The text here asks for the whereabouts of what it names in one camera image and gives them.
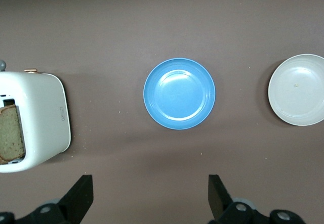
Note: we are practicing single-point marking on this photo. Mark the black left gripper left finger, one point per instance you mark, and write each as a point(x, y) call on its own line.
point(78, 196)

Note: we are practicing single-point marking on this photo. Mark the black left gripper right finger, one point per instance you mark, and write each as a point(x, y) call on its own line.
point(217, 201)

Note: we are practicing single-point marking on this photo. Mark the brown bread slice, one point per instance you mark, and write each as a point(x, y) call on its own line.
point(10, 133)

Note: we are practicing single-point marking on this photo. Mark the blue plate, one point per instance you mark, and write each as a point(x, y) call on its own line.
point(179, 93)

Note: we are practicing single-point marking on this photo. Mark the beige plate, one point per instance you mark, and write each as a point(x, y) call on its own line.
point(298, 90)

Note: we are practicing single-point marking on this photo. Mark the cream white toaster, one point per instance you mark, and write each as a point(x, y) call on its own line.
point(43, 112)

